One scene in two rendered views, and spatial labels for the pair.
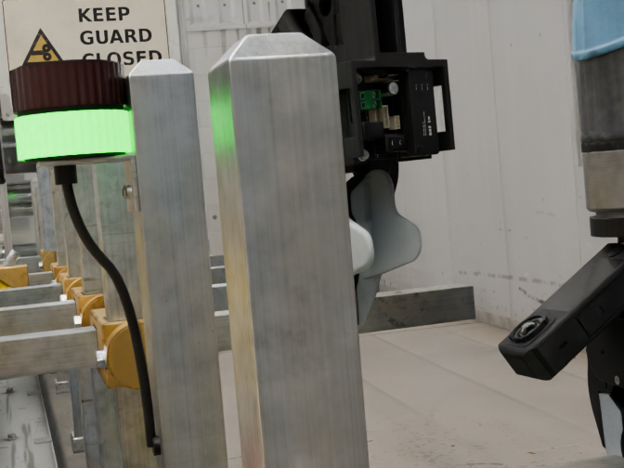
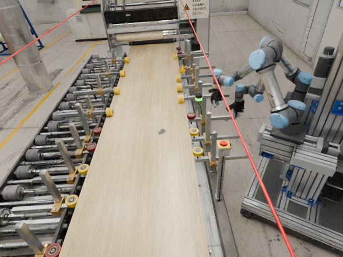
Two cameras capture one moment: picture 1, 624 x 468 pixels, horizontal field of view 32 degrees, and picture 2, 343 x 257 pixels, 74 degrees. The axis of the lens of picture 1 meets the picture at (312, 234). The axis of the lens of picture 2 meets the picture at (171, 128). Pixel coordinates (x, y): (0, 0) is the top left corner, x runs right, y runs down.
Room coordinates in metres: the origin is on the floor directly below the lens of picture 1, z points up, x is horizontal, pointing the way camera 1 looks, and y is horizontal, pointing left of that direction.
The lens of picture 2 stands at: (-1.18, -0.14, 2.12)
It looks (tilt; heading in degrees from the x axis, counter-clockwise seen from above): 37 degrees down; 17
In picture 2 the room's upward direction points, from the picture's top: 5 degrees counter-clockwise
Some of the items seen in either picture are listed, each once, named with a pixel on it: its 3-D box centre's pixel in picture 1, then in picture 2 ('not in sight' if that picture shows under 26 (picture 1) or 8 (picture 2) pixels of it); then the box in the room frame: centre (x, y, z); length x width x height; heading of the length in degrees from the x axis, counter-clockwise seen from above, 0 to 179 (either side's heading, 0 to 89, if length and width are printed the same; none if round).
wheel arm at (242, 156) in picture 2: not in sight; (222, 157); (0.18, -0.13, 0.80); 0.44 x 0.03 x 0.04; 106
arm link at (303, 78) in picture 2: not in sight; (303, 81); (0.80, -0.73, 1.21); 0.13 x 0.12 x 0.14; 22
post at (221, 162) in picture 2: not in sight; (220, 177); (-0.14, -0.13, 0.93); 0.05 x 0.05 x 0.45; 16
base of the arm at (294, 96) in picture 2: not in sight; (300, 94); (0.79, -0.74, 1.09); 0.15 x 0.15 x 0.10
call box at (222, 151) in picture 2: not in sight; (223, 148); (-0.14, -0.13, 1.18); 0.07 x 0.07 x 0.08; 16
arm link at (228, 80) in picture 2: not in sight; (227, 79); (0.58, -0.11, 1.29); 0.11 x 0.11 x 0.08; 49
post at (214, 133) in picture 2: not in sight; (213, 155); (0.11, -0.06, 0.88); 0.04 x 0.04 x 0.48; 16
